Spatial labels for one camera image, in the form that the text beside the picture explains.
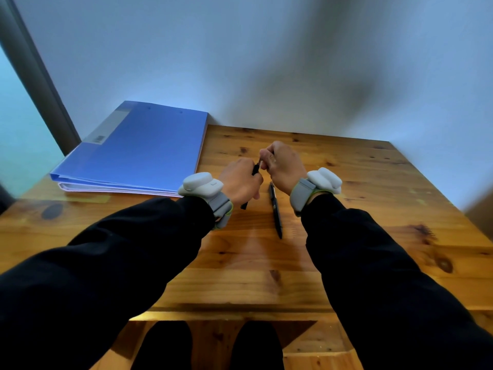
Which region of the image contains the person's left forearm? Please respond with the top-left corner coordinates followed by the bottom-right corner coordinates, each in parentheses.
top-left (0, 196), bottom-right (216, 370)

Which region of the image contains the person's right hand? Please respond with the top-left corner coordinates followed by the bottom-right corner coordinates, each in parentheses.
top-left (259, 141), bottom-right (309, 196)

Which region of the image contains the black pen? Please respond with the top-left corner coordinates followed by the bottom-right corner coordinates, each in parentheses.
top-left (268, 182), bottom-right (283, 240)
top-left (240, 161), bottom-right (261, 211)

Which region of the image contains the blue document folder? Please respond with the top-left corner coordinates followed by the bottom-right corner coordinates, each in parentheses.
top-left (50, 100), bottom-right (209, 198)

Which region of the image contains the brown wooden furniture piece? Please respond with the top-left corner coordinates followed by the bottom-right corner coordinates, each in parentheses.
top-left (464, 192), bottom-right (493, 242)

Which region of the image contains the dark chair edge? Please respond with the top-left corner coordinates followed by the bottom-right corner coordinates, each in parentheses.
top-left (0, 183), bottom-right (16, 215)

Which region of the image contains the white grey left wrist tracker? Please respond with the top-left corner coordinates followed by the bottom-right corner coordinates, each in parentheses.
top-left (177, 172), bottom-right (234, 230)

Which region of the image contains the person's right forearm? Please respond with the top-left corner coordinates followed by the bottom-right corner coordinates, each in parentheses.
top-left (300, 193), bottom-right (493, 370)

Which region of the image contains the person's left leg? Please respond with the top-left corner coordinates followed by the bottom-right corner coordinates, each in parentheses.
top-left (130, 320), bottom-right (193, 370)

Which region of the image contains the white grey right wrist tracker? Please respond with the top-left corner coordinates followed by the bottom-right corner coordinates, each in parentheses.
top-left (289, 167), bottom-right (343, 217)

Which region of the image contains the grey window frame post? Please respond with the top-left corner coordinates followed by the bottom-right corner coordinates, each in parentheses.
top-left (0, 0), bottom-right (82, 157)

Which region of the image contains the white grey wrist tracker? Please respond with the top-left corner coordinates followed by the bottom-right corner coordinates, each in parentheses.
top-left (289, 167), bottom-right (343, 217)
top-left (177, 172), bottom-right (234, 230)

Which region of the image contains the person's right leg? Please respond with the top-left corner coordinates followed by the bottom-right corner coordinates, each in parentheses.
top-left (230, 320), bottom-right (285, 370)

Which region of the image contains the person's left hand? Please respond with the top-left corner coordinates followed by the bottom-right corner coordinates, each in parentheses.
top-left (218, 158), bottom-right (264, 209)

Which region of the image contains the person's leg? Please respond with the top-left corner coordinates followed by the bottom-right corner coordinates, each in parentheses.
top-left (130, 320), bottom-right (193, 370)
top-left (230, 320), bottom-right (285, 370)

